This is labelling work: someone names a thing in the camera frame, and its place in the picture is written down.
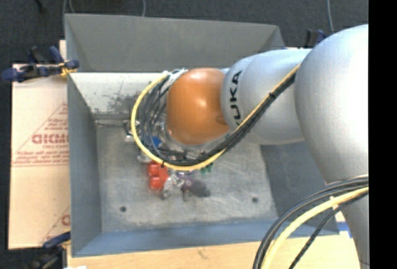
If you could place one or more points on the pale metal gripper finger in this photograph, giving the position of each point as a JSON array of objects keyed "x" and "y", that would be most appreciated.
[
  {"x": 185, "y": 191},
  {"x": 168, "y": 187}
]

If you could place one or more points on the dark purple grey toy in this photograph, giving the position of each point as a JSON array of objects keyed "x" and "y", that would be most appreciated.
[{"x": 200, "y": 188}]

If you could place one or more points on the red plastic toy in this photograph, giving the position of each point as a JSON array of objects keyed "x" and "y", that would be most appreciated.
[{"x": 156, "y": 175}]

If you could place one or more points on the grey metal bin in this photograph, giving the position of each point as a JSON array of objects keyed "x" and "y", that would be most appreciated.
[{"x": 130, "y": 193}]

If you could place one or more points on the brown cardboard board red print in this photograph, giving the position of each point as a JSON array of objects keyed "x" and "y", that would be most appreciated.
[{"x": 37, "y": 112}]

